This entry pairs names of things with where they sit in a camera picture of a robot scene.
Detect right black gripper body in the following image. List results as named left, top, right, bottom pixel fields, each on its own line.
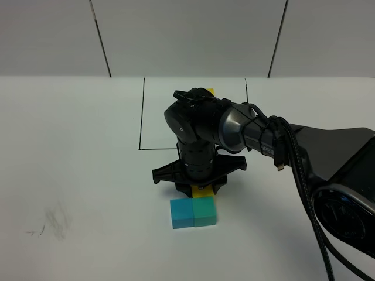
left=152, top=140, right=247, bottom=186

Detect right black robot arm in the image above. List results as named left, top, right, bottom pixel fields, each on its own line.
left=152, top=88, right=374, bottom=256

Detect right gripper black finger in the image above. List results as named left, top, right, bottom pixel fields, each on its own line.
left=175, top=183, right=193, bottom=197

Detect yellow template block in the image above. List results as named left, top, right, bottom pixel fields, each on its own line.
left=207, top=88, right=215, bottom=95

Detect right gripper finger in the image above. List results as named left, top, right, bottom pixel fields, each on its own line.
left=212, top=175, right=227, bottom=194

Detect green block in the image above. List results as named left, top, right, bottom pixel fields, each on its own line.
left=192, top=196, right=217, bottom=227

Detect blue block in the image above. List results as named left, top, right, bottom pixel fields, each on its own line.
left=170, top=198, right=194, bottom=229

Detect right black braided cable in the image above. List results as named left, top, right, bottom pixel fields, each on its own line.
left=172, top=90, right=373, bottom=281

